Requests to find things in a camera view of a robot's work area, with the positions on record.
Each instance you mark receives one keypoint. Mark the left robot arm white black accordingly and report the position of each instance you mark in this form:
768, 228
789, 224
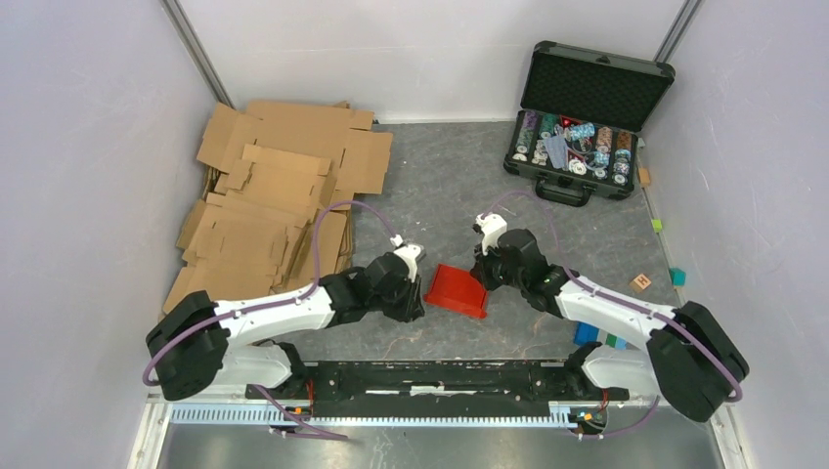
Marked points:
203, 343

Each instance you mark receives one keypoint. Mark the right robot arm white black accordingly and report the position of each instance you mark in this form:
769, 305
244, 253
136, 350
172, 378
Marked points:
680, 354

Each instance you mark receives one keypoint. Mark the blue toy block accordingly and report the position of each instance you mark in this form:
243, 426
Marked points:
585, 333

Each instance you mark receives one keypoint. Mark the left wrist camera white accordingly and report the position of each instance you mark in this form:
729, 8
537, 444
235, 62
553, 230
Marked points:
410, 252

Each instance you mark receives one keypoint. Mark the red paper box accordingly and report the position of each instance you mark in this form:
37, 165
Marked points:
456, 290

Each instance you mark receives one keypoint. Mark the small brown wooden block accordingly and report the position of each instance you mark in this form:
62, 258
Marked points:
644, 177

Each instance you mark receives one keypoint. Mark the stack of flat brown cardboard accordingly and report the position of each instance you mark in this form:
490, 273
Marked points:
275, 211

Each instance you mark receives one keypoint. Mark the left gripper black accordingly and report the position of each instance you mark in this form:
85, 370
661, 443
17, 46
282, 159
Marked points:
413, 307

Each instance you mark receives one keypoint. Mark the aluminium frame rail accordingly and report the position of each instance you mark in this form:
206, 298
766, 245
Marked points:
240, 428

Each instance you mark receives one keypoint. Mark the wooden letter block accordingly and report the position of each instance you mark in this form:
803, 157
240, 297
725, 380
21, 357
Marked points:
640, 283

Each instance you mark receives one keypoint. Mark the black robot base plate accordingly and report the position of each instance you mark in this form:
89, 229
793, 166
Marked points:
511, 388

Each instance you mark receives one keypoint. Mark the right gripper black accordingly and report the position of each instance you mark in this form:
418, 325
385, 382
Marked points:
480, 268

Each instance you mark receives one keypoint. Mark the teal cube block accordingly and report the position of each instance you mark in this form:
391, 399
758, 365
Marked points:
677, 276

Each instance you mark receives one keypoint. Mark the black poker chip case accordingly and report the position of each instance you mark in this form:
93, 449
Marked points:
576, 132

